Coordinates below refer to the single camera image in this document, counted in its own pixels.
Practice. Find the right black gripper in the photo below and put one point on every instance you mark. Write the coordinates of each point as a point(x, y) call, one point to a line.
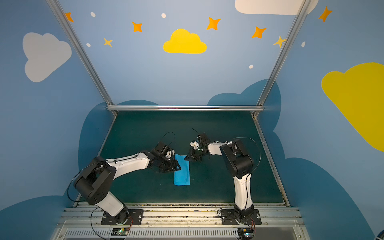
point(195, 152)

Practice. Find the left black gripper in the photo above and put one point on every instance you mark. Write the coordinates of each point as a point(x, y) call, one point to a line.
point(168, 164)

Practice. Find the blue square paper sheet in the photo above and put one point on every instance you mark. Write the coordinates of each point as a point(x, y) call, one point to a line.
point(182, 177)

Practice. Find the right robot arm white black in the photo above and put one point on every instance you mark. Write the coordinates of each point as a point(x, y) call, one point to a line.
point(238, 162)

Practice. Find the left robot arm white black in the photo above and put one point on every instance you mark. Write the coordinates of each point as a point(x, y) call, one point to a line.
point(95, 180)

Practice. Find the back horizontal aluminium bar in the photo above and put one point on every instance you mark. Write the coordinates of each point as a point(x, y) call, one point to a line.
point(135, 108)

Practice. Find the left green circuit board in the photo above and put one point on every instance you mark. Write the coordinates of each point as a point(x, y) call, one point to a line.
point(120, 232)

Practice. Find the green circuit board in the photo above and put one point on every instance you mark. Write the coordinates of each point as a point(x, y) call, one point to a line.
point(120, 232)
point(245, 233)

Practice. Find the right green circuit board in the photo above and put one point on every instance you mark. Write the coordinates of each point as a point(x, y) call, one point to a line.
point(245, 233)

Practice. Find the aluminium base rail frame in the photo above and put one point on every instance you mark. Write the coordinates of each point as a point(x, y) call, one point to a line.
point(181, 221)

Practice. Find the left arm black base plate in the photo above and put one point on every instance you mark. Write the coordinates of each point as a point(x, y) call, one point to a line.
point(126, 217)

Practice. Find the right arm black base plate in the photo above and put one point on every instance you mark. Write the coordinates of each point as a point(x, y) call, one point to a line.
point(231, 217)

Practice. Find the right slanted aluminium post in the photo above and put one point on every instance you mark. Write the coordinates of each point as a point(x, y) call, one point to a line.
point(292, 34)

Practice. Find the slanted aluminium post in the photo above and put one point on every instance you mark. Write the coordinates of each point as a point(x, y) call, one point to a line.
point(60, 15)
point(292, 34)

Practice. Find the left slanted aluminium post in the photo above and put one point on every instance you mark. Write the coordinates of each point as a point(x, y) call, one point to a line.
point(60, 15)

